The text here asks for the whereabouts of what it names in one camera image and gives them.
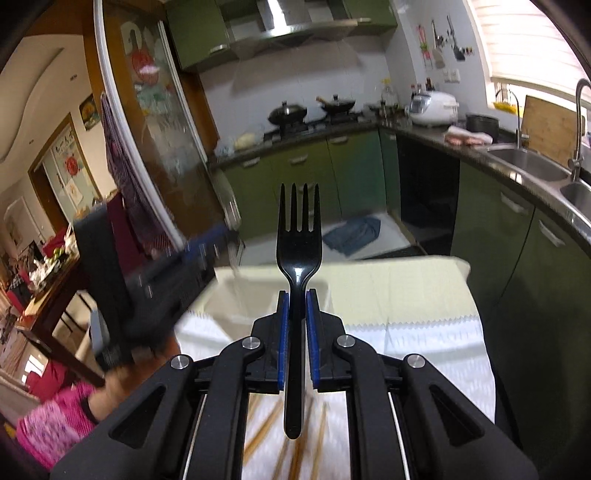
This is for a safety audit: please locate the black plastic fork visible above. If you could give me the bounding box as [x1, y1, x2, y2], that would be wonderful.
[276, 185, 322, 440]

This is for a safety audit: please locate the wooden chopstick red end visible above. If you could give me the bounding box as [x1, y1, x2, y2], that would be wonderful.
[310, 403, 328, 480]
[287, 395, 315, 480]

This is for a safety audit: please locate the steel kitchen faucet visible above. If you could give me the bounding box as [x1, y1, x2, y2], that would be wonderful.
[568, 78, 590, 183]

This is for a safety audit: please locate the person left hand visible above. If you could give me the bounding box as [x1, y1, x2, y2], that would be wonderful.
[87, 336, 180, 422]

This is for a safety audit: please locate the white plastic utensil holder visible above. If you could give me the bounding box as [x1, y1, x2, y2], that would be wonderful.
[189, 266, 335, 342]

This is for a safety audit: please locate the white patterned table cloth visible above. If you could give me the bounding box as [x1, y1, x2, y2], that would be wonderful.
[176, 256, 496, 479]

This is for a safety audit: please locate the checkered apron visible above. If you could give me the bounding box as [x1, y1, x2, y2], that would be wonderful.
[100, 92, 174, 259]

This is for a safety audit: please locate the blue cloth on floor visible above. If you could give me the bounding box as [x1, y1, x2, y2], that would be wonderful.
[322, 216, 381, 257]

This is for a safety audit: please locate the black wok with lid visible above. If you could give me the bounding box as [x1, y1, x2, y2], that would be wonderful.
[267, 101, 308, 127]

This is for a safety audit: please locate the steel double sink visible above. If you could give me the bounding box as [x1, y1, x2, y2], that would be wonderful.
[479, 144, 590, 225]

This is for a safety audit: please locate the black pan with lid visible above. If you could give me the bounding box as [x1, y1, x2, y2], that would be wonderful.
[315, 95, 356, 116]

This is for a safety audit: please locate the pink folded towel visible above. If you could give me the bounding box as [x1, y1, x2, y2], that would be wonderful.
[444, 126, 493, 146]

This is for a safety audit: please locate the small steel faucet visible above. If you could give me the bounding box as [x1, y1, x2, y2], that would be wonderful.
[493, 87, 530, 150]

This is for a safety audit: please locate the white rice cooker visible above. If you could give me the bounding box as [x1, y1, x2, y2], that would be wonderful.
[406, 91, 459, 127]

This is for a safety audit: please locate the steel range hood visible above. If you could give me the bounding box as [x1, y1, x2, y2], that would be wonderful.
[221, 1, 373, 60]

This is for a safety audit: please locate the wooden cutting board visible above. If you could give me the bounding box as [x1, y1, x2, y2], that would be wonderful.
[521, 95, 577, 167]

